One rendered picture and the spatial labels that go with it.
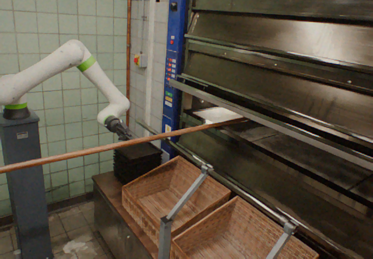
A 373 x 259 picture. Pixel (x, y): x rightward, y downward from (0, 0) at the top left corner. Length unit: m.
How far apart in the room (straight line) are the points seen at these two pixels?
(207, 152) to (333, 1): 1.14
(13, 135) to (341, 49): 1.75
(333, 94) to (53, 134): 2.21
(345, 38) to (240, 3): 0.63
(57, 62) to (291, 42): 1.17
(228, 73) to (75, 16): 1.41
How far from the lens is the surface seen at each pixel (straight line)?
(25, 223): 2.25
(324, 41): 1.38
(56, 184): 2.99
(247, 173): 1.74
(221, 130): 1.83
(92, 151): 1.47
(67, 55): 1.63
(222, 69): 1.77
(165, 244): 1.49
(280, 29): 1.52
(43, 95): 2.64
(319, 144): 1.26
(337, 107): 1.36
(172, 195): 2.21
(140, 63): 2.47
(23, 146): 1.98
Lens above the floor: 1.84
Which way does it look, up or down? 20 degrees down
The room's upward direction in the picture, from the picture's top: 5 degrees clockwise
